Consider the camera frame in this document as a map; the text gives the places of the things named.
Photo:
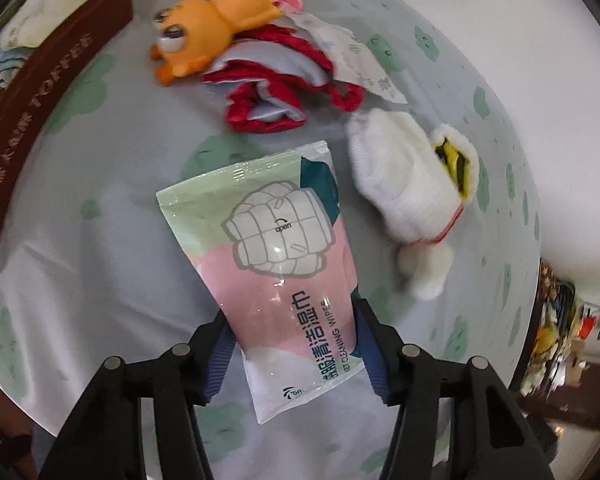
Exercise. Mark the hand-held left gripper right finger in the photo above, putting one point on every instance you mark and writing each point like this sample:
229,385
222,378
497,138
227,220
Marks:
375,355

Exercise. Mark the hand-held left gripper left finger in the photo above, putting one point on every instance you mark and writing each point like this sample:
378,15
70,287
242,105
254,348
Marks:
220,360

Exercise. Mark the pastel wet wipes packet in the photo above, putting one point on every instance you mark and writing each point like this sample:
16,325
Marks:
280,270

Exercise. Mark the white plush toy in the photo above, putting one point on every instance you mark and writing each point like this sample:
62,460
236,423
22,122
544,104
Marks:
405,180

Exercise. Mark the red and grey cloth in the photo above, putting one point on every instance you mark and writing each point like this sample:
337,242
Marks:
270,60

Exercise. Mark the maroon cardboard box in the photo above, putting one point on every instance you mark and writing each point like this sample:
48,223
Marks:
40,90

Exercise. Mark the orange plush toy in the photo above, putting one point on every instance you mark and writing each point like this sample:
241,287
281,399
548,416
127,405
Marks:
215,15

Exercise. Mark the colourful clutter pile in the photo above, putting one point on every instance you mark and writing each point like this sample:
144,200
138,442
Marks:
550,340

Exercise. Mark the green cloud print tablecloth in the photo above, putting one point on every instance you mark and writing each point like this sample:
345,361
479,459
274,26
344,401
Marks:
105,210

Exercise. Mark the white sachet with pink ribbon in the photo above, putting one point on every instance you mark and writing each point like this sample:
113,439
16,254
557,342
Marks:
350,55

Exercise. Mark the light blue cloth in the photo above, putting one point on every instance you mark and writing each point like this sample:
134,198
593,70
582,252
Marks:
0,67

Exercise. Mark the white folded cloth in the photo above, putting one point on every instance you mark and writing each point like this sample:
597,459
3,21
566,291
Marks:
45,10

